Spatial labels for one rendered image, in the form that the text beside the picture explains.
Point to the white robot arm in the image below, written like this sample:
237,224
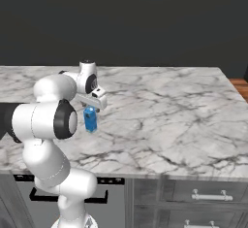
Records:
48,118

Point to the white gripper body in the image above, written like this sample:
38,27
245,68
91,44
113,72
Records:
93,102

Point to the grey dishwasher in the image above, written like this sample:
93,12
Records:
113,206

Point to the narrow grey drawer front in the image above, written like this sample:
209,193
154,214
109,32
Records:
147,191

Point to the grey cupboard panel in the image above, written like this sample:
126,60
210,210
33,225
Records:
9,202

